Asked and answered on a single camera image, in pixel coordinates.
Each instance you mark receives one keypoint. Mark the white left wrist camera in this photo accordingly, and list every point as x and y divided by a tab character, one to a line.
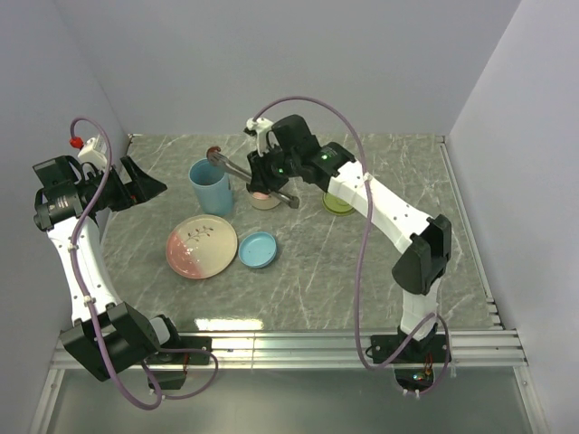
93	151

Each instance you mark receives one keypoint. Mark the purple toy octopus tentacle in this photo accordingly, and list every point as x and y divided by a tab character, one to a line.
213	154

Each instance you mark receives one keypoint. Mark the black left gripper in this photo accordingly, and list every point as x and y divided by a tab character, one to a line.
141	188

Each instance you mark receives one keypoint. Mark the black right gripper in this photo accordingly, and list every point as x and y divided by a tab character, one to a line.
261	181

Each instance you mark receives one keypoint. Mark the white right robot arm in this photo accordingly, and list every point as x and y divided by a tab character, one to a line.
287	148

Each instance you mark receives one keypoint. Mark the aluminium mounting rail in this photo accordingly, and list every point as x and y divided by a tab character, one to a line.
337	349

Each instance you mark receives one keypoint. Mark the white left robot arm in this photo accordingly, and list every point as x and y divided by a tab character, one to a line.
65	209

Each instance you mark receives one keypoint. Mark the beige steel bowl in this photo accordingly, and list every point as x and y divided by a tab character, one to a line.
266	205

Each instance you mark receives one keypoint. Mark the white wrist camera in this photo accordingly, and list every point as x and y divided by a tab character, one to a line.
93	151
259	128

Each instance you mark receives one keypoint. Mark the pink and cream plate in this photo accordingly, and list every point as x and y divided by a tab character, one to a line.
201	247

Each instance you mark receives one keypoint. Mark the green round lid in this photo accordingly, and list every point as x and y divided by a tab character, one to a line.
336	206

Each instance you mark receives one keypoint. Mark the steel food tongs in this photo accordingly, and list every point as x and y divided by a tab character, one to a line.
233	169

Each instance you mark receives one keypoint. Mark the tall blue lunch container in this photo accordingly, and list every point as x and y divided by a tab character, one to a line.
212	188

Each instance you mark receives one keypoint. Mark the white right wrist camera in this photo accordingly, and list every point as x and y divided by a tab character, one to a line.
259	128

